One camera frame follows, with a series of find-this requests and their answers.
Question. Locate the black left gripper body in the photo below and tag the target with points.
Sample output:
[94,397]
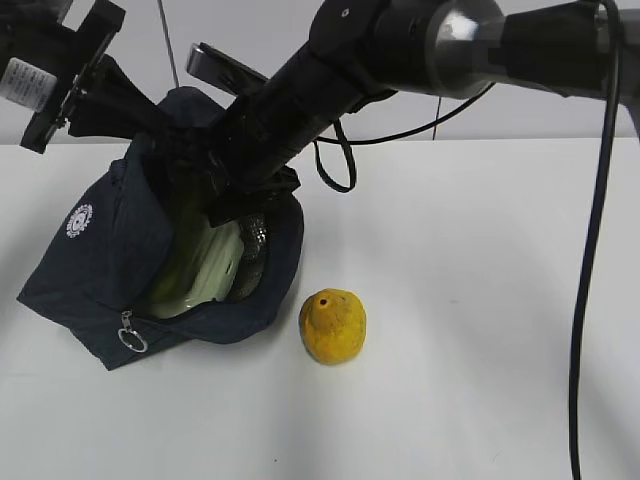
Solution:
[43,61]

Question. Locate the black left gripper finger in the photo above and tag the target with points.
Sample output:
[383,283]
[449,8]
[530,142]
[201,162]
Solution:
[109,116]
[112,81]

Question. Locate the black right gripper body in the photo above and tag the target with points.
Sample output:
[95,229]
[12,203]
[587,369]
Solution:
[251,140]

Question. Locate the dark blue lunch bag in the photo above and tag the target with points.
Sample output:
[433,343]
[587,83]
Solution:
[113,244]

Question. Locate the green lid glass container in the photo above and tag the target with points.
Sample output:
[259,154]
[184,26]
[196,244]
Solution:
[201,264]

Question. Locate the yellow lemon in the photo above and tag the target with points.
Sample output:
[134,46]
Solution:
[333,325]

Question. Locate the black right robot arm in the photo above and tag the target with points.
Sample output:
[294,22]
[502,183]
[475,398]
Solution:
[361,52]

